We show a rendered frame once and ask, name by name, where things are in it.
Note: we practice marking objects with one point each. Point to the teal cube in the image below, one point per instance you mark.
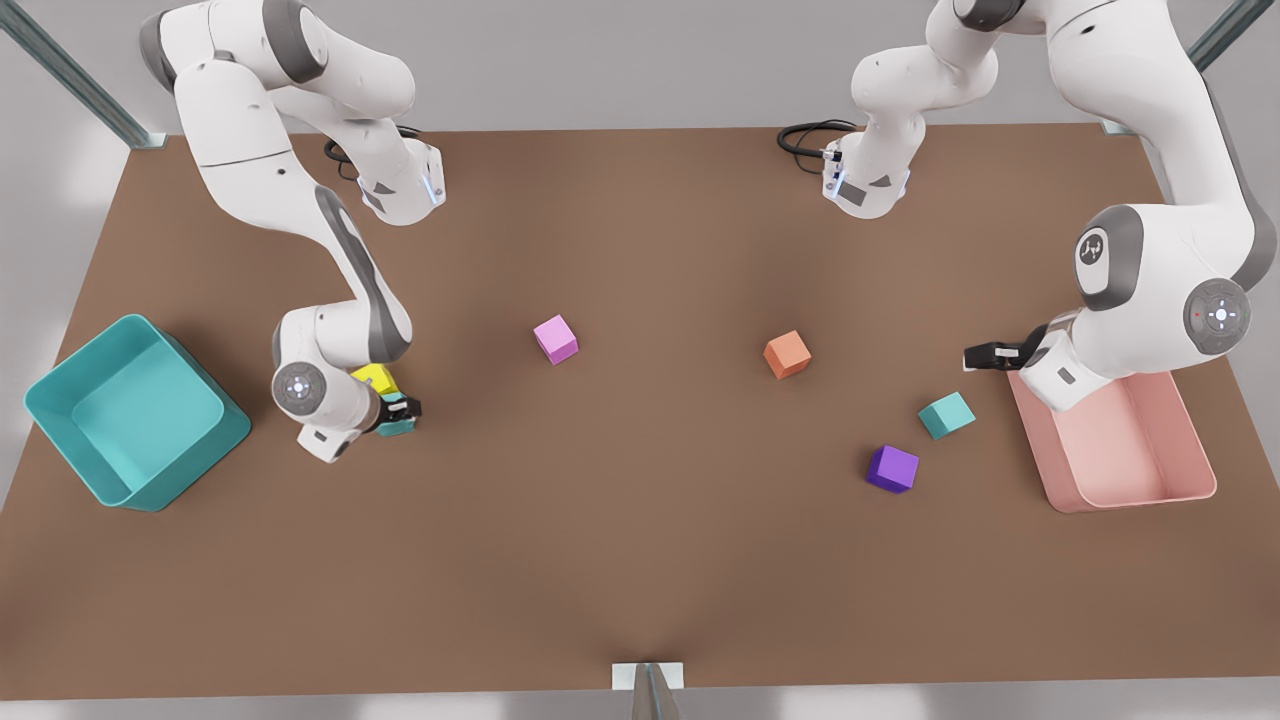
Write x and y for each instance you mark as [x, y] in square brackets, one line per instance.
[946, 415]
[396, 428]

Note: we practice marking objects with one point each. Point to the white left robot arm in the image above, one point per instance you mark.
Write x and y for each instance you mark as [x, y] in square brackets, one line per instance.
[1140, 150]

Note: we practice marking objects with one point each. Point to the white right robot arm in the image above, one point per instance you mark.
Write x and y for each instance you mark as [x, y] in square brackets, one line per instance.
[250, 120]

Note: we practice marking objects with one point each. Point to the yellow cube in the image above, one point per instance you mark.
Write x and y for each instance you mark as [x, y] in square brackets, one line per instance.
[377, 379]

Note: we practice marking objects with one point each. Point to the purple cube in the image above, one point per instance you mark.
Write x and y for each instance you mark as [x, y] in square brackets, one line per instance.
[892, 469]

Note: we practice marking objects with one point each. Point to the pink plastic bin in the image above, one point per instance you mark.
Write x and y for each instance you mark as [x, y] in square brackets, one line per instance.
[1125, 445]

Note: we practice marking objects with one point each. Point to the pink cube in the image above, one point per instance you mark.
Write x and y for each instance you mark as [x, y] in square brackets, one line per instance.
[556, 339]

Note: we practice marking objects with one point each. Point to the orange cube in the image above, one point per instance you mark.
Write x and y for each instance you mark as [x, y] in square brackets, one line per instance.
[787, 355]

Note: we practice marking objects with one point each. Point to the teal plastic bin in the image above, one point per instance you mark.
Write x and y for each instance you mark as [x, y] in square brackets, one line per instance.
[135, 412]

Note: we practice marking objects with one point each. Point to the silver frame post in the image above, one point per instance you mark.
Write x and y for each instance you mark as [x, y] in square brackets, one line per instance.
[650, 692]
[1215, 35]
[75, 75]

